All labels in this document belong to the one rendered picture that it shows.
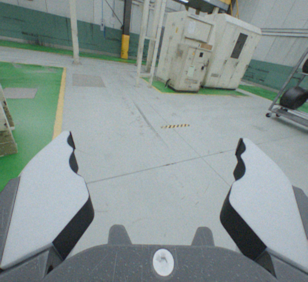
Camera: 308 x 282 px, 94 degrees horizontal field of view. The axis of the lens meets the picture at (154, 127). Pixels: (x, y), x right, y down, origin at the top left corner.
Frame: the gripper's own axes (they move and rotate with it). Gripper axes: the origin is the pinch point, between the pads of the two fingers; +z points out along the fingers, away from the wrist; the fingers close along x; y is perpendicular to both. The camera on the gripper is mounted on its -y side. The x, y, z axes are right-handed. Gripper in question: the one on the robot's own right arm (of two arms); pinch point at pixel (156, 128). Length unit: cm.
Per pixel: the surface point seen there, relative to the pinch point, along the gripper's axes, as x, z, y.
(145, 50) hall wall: -53, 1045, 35
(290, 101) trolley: 324, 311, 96
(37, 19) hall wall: -536, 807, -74
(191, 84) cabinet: 116, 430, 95
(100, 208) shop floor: -36, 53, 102
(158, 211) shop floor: 8, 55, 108
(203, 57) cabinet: 140, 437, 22
